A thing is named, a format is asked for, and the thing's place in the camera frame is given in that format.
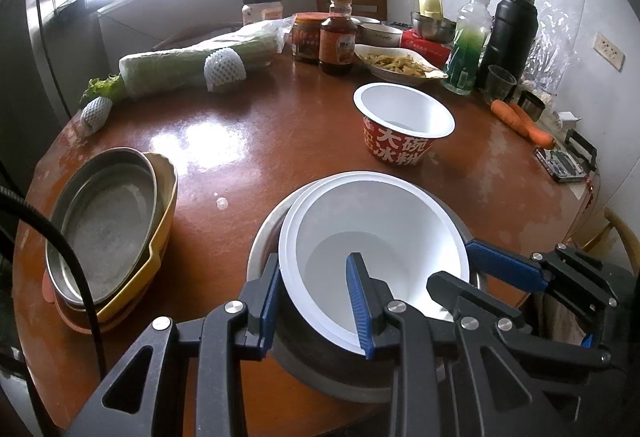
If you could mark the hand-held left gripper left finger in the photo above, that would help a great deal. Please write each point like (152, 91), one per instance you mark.
(270, 297)

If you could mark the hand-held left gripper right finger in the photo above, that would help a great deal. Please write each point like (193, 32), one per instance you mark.
(357, 302)

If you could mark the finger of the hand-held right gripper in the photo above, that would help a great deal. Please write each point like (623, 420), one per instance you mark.
(505, 262)
(450, 289)

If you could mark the white plastic bowl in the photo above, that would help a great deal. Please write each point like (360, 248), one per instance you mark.
(380, 222)

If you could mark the yellow ribbed bowl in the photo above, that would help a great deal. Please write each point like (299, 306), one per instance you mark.
(167, 197)

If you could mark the round steel pan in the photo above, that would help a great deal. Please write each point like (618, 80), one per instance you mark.
(105, 227)

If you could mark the beige cloth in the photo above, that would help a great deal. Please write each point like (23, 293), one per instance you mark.
(557, 317)

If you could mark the small white scrap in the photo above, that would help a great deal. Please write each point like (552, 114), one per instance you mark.
(221, 203)

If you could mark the small metal tin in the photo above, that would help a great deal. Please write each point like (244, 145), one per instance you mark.
(560, 165)

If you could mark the light wooden chair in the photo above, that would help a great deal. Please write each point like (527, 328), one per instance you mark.
(617, 227)

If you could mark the orange carrot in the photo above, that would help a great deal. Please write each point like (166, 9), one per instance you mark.
(540, 133)
(507, 114)

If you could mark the red printed paper bowl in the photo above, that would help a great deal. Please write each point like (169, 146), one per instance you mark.
(400, 144)

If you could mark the small white box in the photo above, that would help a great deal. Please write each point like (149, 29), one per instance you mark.
(567, 119)

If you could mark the small metal cup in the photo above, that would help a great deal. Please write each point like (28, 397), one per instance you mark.
(531, 106)

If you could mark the clear glass cup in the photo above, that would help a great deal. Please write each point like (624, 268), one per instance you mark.
(500, 84)

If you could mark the orange plastic plate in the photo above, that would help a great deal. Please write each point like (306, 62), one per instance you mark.
(70, 319)

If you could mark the green liquid plastic bottle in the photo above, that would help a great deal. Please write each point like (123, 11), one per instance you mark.
(465, 52)

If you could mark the clear plastic bag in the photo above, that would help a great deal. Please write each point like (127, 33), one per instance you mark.
(547, 52)

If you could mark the black thermos flask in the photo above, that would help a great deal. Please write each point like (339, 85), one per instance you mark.
(510, 37)

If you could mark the white plate of food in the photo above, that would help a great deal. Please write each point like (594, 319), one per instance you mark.
(395, 64)

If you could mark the red tissue box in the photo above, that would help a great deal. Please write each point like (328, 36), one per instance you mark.
(425, 46)

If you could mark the white foam net sleeve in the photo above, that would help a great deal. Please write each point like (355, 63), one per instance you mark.
(96, 113)
(225, 69)

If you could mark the small steel bowl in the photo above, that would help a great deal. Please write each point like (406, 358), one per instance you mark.
(435, 31)

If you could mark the plastic-wrapped celtuce stalk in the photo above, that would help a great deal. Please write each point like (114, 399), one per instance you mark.
(170, 67)

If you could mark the ceramic bowl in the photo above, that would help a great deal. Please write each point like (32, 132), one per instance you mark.
(380, 36)

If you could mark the chili sauce jar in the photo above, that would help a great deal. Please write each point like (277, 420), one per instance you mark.
(307, 39)

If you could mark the brown sauce bottle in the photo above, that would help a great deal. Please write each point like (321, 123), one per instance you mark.
(339, 42)

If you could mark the yellow plastic cup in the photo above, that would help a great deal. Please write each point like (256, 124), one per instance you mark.
(430, 4)

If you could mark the clear jar with black lid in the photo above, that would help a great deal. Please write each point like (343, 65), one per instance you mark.
(262, 12)

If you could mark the flat-back wooden chair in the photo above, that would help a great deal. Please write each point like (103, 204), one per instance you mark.
(370, 2)

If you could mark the grey refrigerator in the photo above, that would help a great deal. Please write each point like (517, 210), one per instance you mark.
(50, 42)

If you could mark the black metal bracket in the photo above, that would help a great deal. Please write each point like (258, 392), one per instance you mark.
(592, 149)

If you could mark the white wall outlet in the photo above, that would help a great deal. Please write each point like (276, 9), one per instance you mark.
(609, 49)

